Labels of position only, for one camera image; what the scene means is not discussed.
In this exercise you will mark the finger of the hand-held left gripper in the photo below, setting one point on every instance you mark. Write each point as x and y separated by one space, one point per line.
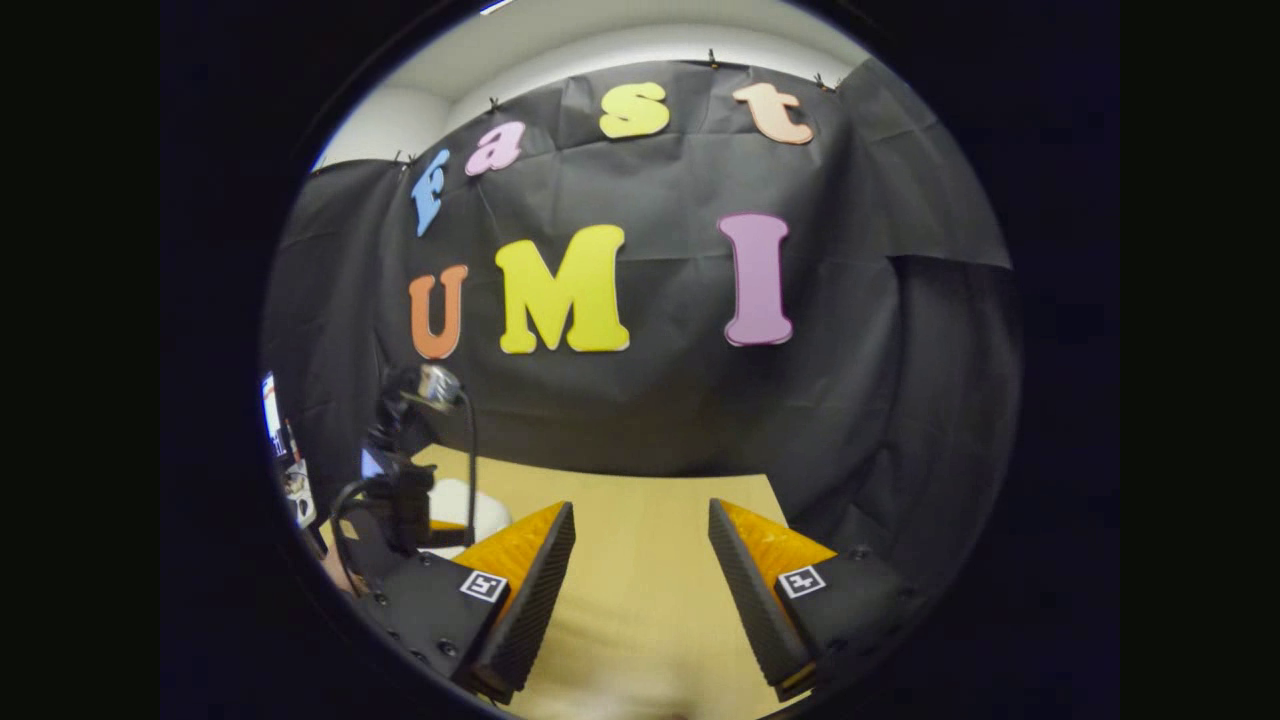
448 525

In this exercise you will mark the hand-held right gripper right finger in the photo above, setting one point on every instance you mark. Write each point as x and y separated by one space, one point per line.
750 600

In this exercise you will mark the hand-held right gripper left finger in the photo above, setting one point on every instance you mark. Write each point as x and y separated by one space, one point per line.
530 600

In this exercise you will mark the desk clutter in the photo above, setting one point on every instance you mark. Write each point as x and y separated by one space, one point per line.
300 495

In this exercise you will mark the computer monitor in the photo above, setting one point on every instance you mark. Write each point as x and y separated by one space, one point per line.
272 415

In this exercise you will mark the black backdrop cloth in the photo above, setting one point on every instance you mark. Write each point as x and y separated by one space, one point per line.
650 420

